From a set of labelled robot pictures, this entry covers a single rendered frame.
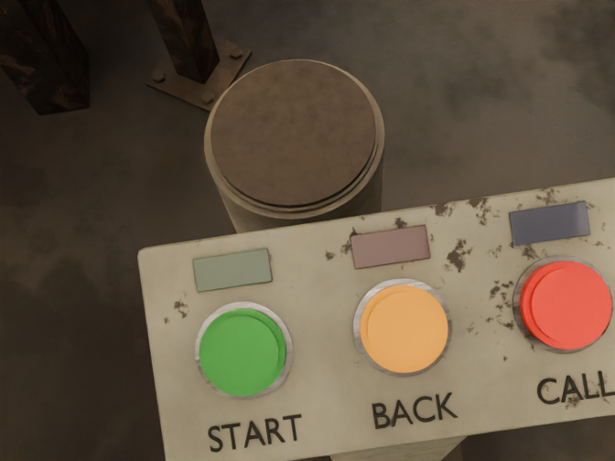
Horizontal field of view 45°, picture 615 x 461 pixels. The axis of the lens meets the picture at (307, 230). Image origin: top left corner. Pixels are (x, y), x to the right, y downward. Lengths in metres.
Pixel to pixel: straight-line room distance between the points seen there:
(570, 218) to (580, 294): 0.04
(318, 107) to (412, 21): 0.71
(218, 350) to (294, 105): 0.21
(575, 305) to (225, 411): 0.17
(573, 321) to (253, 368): 0.15
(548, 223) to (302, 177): 0.17
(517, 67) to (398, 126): 0.20
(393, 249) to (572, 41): 0.88
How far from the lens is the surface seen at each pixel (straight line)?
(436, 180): 1.05
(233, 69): 1.15
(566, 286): 0.35
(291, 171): 0.47
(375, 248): 0.35
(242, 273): 0.35
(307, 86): 0.50
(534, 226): 0.36
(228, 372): 0.34
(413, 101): 1.11
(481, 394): 0.36
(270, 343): 0.34
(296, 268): 0.35
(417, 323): 0.34
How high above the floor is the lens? 0.94
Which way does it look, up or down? 68 degrees down
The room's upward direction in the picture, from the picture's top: 11 degrees counter-clockwise
